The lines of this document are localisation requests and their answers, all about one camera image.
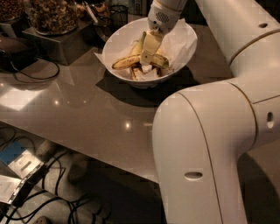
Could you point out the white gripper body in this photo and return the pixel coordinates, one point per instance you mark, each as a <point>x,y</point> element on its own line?
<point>159,17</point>

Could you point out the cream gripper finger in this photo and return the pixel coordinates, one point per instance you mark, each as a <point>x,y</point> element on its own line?
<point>152,41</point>

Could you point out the yellow banana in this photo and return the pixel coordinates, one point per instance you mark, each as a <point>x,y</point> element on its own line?
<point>157,60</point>

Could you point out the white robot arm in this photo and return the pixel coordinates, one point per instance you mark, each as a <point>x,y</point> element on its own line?
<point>200,132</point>

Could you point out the left lower banana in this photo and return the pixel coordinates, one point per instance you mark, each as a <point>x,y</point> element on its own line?
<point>137,49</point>

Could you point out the right lower banana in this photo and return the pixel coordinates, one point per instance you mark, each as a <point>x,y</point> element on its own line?
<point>159,51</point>

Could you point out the white bowl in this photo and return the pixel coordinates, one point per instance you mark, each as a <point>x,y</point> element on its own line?
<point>119,43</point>

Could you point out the black mesh cup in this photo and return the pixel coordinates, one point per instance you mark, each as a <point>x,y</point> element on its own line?
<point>119,15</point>

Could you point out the small snack jar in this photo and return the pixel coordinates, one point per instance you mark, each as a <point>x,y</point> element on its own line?
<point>100,8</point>

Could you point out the metal stand block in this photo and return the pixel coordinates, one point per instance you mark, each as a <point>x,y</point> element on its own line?
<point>64,49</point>

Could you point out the dark round appliance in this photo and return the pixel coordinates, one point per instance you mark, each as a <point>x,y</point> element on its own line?
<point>16,53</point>

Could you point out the glass jar of dark nuts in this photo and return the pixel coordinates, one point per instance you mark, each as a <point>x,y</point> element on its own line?
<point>11,9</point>

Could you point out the right shoe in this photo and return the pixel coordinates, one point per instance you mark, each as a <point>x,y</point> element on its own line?
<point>78,168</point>

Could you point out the shoe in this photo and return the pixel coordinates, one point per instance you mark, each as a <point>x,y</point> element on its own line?
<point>46,150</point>
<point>78,168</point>

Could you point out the left shoe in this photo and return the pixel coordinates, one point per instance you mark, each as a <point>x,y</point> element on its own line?
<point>46,150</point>

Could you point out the blue box on floor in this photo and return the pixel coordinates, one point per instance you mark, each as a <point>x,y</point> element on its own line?
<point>11,153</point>

